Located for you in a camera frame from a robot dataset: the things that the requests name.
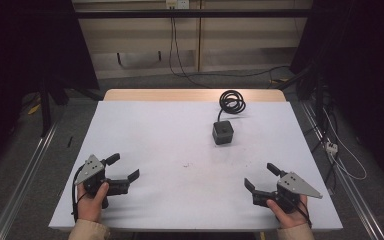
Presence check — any beige wall panel cabinet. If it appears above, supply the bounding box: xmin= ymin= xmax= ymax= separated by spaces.
xmin=71 ymin=0 xmax=314 ymax=80

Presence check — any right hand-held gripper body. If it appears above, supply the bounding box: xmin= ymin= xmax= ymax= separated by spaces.
xmin=252 ymin=171 xmax=324 ymax=214

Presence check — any black metal stand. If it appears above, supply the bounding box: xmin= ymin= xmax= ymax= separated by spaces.
xmin=37 ymin=78 xmax=54 ymax=138

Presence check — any white table cover sheet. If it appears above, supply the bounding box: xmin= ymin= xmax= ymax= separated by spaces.
xmin=48 ymin=100 xmax=344 ymax=232

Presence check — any long black hanging cable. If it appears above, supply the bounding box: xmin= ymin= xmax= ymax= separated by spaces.
xmin=168 ymin=17 xmax=292 ymax=90

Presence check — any right hand-held gripper black cable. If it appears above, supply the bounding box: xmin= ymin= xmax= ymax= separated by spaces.
xmin=293 ymin=199 xmax=313 ymax=230

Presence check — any black horizontal metal bar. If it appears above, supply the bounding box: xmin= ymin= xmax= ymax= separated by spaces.
xmin=74 ymin=8 xmax=315 ymax=20

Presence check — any left hand-held gripper black cable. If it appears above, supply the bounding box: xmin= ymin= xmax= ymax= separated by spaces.
xmin=71 ymin=164 xmax=88 ymax=224

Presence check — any person's left hand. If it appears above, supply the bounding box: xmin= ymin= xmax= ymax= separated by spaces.
xmin=76 ymin=181 xmax=110 ymax=224

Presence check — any white wall socket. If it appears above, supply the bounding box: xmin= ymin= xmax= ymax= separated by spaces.
xmin=165 ymin=0 xmax=191 ymax=10

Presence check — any coiled black adapter cable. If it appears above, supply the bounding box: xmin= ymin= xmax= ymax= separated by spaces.
xmin=216 ymin=89 xmax=247 ymax=123

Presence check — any aluminium floor rail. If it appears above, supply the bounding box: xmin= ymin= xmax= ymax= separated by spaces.
xmin=300 ymin=100 xmax=384 ymax=240
xmin=0 ymin=122 xmax=60 ymax=240

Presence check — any black curtain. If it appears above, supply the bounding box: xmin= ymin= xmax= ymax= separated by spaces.
xmin=0 ymin=0 xmax=100 ymax=181
xmin=289 ymin=0 xmax=384 ymax=183

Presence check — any hand-held gripper black cable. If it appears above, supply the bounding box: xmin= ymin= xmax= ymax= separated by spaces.
xmin=71 ymin=164 xmax=88 ymax=224
xmin=293 ymin=199 xmax=313 ymax=230

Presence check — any thin white cable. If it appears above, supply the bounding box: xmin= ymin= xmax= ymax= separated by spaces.
xmin=322 ymin=106 xmax=368 ymax=182

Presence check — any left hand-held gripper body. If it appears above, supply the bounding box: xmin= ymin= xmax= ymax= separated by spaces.
xmin=74 ymin=154 xmax=131 ymax=210

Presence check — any person's right hand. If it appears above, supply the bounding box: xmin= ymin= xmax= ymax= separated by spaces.
xmin=266 ymin=194 xmax=310 ymax=230

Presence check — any black cube power adapter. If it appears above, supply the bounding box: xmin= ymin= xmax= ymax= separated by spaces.
xmin=211 ymin=120 xmax=235 ymax=146

